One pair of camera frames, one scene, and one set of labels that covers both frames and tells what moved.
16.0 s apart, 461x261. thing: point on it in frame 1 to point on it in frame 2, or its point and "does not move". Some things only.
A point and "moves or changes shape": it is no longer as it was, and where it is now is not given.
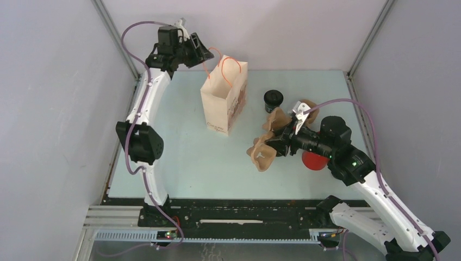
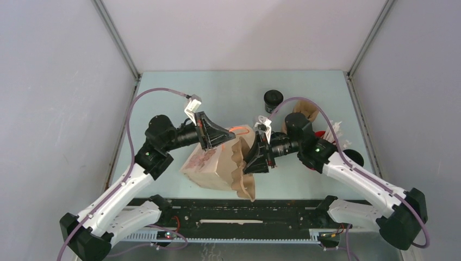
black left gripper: (199, 54) to (210, 133)
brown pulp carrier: (261, 153) moves or changes shape
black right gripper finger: (278, 134) to (255, 160)
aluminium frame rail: (116, 37) does not move
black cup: (273, 97) does not move
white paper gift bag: (223, 94) to (212, 167)
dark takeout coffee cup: (269, 109) does not move
